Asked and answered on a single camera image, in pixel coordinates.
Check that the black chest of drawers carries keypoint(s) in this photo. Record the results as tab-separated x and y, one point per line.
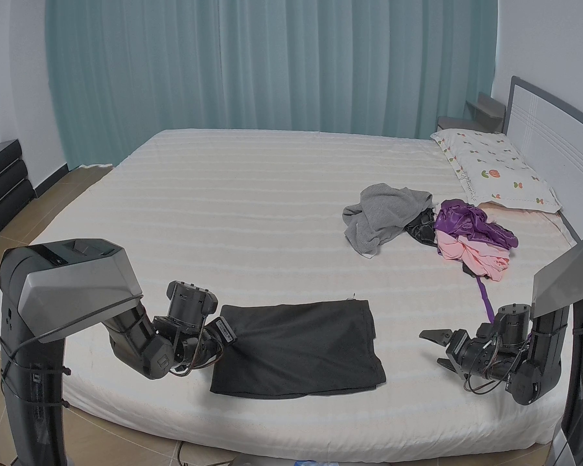
2	182

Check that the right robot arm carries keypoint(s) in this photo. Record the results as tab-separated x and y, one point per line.
566	279

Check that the blue-green curtain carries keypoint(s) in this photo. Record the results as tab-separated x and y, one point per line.
141	56
359	46

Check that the bed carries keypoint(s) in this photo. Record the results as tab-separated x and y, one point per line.
248	211

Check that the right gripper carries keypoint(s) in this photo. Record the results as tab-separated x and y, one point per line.
473	357

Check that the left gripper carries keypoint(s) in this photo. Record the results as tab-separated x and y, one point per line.
211	347

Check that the black T-shirt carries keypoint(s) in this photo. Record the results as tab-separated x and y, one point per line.
301	347

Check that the grey garment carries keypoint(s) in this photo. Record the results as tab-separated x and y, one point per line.
384	211

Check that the black lace garment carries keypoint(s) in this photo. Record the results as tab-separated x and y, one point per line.
420	226

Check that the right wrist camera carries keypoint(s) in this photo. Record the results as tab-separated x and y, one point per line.
486	333

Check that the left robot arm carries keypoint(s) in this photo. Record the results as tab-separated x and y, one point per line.
77	274

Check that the white printed pillow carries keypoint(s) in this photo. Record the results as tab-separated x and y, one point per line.
495	170

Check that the grey bedside table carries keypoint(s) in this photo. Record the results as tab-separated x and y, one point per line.
476	112

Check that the pink garment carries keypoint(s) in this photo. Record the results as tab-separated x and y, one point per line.
471	255

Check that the purple garment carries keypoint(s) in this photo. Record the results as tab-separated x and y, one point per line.
471	221

